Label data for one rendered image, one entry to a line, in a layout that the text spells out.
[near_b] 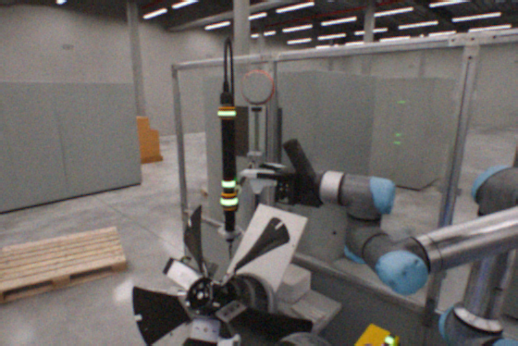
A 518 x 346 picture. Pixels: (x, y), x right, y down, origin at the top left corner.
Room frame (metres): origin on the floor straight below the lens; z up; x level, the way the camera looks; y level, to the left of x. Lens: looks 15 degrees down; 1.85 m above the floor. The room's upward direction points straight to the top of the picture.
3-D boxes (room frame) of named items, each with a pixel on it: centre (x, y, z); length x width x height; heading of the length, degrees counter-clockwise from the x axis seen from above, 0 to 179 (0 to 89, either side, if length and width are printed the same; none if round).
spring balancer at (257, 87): (1.57, 0.01, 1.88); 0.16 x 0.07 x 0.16; 84
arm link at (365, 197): (0.65, -0.24, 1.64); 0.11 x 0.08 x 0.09; 59
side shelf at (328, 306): (1.34, -0.19, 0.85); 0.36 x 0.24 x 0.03; 49
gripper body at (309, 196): (0.74, -0.10, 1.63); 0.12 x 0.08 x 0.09; 59
